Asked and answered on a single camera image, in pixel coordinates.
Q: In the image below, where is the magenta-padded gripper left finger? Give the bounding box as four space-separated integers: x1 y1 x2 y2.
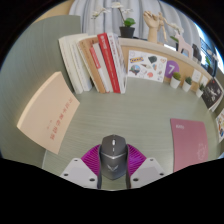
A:
60 143 103 190

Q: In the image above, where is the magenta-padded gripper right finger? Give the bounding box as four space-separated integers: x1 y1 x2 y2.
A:
125 143 166 190

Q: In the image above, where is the grey computer mouse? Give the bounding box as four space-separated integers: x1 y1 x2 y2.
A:
98 134 130 181

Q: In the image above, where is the mauve pink mouse pad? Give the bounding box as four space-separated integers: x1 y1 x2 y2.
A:
170 118 209 173

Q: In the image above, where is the beige book with red text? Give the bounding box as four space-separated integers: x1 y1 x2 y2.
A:
16 71 81 155

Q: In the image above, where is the colourful illustrated book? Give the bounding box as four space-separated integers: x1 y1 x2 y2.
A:
215 108 224 144

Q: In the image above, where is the small potted green plant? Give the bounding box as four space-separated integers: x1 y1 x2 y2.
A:
169 71 182 90
195 83 206 99
181 76 193 93

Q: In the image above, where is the white book behind black book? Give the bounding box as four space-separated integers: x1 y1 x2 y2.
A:
213 79 224 113

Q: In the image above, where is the black cover book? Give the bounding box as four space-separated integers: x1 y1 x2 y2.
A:
201 77 224 110

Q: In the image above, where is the purple round number card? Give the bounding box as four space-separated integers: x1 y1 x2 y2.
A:
164 59 180 80

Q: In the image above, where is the white sticker sheet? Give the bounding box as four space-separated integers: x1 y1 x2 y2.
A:
127 49 168 83

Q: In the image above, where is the thin white book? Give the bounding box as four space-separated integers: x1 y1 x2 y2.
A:
69 35 94 92

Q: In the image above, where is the brown kraft book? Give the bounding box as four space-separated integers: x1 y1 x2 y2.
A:
76 37 107 94

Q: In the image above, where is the white book with red label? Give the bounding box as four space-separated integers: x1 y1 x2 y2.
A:
89 42 114 94

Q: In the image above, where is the thick white book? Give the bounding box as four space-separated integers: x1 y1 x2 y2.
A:
58 34 84 95

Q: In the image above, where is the wooden desk back shelf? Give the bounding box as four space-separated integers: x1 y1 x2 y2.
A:
118 37 216 91

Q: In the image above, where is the white orchid in dark pot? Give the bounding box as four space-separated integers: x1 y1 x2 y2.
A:
203 53 216 73

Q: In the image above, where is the green desk divider panel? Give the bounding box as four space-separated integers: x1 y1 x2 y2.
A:
0 14 83 168

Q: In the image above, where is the black wooden horse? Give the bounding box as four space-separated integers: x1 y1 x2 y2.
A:
192 43 203 63

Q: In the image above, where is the pink wooden horse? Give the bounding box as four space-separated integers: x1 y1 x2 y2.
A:
175 34 194 58

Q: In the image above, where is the white orchid behind horse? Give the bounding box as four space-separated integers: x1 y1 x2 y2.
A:
169 23 185 44

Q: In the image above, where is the white orchid in black pot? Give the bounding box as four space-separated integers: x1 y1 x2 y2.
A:
90 1 137 39

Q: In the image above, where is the wooden hand model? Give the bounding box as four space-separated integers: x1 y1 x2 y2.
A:
142 10 161 44

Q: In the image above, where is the grey curtain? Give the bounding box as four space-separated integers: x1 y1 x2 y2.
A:
68 0 198 41

